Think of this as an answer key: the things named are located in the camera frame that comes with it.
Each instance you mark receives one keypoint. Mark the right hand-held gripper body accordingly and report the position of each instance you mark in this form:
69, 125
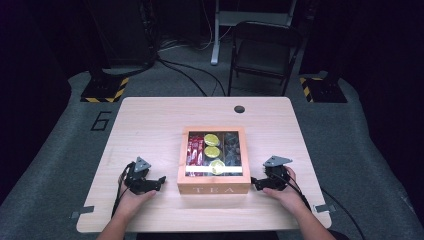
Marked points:
276, 178

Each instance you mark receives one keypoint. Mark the wooden box with glass lid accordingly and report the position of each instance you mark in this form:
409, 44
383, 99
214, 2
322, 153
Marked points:
213, 186

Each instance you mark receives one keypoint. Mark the person's left hand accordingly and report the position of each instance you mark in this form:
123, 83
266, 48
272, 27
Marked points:
130, 203

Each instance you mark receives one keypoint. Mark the black folding chair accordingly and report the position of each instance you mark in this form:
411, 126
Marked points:
263, 50

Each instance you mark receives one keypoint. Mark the grey tape strip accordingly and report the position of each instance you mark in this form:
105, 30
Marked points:
83, 211
324, 208

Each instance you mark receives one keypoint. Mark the black yellow striped stand base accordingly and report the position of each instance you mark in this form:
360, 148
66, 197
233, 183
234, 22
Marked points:
325, 91
105, 90

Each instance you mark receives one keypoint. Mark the clear wrapped candies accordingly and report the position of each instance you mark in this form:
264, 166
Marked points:
232, 150

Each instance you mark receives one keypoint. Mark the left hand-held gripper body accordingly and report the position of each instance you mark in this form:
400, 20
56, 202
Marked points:
138, 178

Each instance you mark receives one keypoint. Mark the black equipment case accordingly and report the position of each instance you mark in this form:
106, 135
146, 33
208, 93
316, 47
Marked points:
120, 33

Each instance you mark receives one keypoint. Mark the person's right hand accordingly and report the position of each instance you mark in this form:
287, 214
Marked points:
291, 198

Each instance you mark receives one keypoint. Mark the red stick packet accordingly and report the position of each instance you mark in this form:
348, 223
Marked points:
190, 155
200, 153

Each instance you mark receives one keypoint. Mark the white metal desk frame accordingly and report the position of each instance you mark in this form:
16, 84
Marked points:
216, 40

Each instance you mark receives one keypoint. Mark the yellow-green round pod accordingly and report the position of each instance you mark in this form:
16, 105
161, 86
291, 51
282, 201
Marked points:
217, 167
212, 152
212, 139

